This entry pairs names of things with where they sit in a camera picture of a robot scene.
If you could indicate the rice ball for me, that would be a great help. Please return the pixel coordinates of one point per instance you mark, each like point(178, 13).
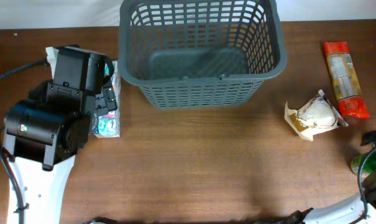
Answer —
point(315, 117)

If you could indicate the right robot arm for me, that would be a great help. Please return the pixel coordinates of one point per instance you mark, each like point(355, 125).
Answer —
point(359, 208)

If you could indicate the red spaghetti packet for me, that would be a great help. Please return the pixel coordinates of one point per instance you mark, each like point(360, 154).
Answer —
point(344, 80)

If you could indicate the grey plastic shopping basket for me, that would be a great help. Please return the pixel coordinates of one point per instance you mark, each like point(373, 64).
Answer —
point(184, 54)

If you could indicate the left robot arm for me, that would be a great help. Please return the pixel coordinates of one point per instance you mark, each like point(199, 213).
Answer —
point(43, 133)

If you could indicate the Kleenex tissue multipack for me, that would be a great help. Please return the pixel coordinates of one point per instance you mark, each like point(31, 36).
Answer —
point(107, 120)

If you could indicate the green lid jar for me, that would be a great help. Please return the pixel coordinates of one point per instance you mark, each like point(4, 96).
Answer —
point(369, 166)

